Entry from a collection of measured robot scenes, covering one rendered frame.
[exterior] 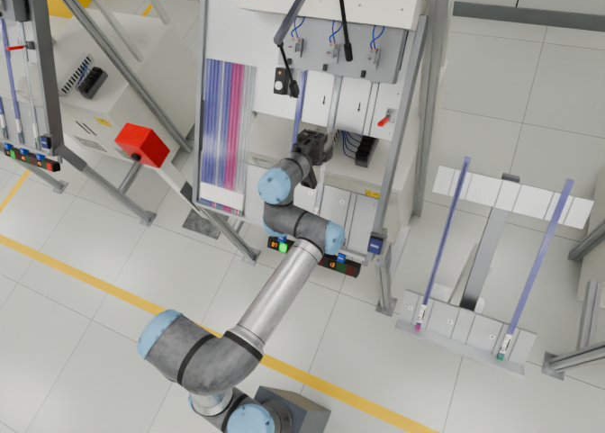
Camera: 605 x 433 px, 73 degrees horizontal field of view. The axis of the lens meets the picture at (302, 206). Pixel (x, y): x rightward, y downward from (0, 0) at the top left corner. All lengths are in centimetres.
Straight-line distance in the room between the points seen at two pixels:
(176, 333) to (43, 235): 216
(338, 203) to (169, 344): 67
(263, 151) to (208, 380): 106
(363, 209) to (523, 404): 112
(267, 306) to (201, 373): 18
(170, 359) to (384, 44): 89
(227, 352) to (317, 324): 119
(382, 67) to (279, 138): 72
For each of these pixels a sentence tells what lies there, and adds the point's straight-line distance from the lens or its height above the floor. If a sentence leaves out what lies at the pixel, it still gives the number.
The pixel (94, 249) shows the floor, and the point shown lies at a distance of 271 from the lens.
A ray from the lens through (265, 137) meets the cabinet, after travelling 176.
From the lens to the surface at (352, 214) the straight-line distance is 130.
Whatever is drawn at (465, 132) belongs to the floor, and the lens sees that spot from 245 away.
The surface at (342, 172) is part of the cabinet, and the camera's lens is 159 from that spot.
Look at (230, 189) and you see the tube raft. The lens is 146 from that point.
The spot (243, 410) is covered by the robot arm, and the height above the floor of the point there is 78.
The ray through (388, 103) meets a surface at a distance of 120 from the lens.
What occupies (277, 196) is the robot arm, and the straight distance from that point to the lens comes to 96.
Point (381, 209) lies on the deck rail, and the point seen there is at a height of 85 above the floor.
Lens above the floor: 197
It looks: 61 degrees down
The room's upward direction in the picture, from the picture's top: 25 degrees counter-clockwise
